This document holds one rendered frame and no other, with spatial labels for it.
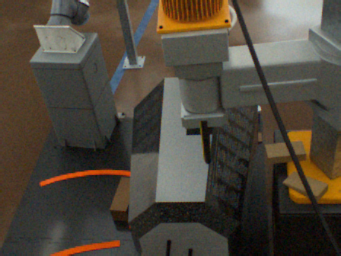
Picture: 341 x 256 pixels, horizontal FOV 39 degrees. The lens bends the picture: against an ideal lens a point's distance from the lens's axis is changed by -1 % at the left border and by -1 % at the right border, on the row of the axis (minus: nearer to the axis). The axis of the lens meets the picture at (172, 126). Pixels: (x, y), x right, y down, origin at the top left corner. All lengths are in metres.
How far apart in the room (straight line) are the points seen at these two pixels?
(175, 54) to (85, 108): 1.93
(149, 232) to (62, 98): 1.62
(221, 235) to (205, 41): 1.02
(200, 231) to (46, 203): 1.61
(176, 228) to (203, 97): 0.68
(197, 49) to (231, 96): 0.34
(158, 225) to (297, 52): 1.04
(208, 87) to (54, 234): 1.84
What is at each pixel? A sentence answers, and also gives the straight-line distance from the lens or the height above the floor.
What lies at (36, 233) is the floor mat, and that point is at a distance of 3.60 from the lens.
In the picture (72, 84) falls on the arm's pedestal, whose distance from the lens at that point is 3.64.
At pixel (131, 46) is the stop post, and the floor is 0.21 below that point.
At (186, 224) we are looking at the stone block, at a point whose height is 0.78.
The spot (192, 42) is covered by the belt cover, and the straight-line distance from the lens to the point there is 1.88.
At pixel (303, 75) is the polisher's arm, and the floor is 1.43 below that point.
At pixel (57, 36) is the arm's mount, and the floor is 0.98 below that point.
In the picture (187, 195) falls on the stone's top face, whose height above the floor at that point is 0.85.
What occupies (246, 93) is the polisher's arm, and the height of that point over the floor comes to 1.36.
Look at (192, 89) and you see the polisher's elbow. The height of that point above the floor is 1.41.
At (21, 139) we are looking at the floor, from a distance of 4.38.
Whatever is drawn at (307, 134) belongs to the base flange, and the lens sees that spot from 2.81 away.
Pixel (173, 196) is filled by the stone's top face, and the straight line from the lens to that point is 2.43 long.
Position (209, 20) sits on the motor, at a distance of 1.91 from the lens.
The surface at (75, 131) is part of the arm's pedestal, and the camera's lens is 3.96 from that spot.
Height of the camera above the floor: 2.69
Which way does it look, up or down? 41 degrees down
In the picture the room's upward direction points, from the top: 9 degrees counter-clockwise
